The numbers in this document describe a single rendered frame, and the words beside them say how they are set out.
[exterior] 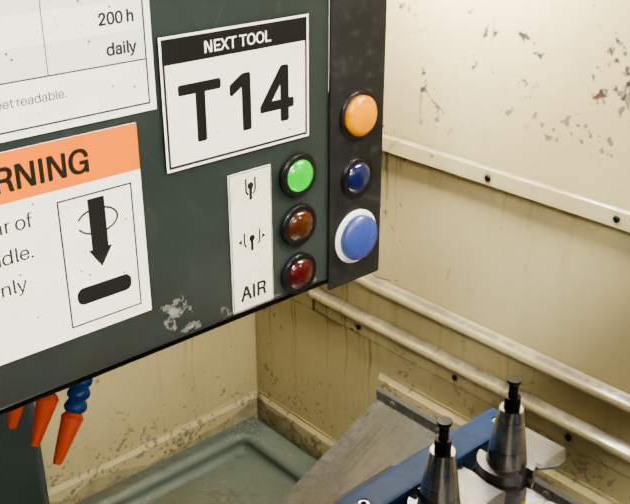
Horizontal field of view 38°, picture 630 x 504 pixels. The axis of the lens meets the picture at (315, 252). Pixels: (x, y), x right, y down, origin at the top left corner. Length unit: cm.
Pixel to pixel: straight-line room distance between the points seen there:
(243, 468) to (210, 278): 156
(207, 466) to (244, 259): 155
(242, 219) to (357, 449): 124
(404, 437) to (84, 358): 127
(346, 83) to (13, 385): 25
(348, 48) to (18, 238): 22
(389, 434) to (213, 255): 125
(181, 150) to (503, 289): 106
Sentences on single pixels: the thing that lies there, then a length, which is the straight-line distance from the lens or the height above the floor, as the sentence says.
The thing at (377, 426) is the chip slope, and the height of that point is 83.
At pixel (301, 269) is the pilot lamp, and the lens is 56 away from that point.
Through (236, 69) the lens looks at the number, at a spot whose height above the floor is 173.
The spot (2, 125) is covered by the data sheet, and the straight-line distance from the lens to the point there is 44.
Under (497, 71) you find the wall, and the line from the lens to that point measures 140.
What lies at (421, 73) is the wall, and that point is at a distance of 149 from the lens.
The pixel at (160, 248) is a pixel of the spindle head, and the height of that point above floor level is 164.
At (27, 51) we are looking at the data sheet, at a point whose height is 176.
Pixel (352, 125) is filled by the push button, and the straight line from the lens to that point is 56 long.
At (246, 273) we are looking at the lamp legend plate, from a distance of 54.
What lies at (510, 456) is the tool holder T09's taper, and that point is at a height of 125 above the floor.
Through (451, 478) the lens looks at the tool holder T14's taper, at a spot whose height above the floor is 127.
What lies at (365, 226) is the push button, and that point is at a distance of 59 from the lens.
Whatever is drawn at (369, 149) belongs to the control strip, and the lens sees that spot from 58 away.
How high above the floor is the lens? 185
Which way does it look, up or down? 25 degrees down
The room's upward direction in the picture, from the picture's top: straight up
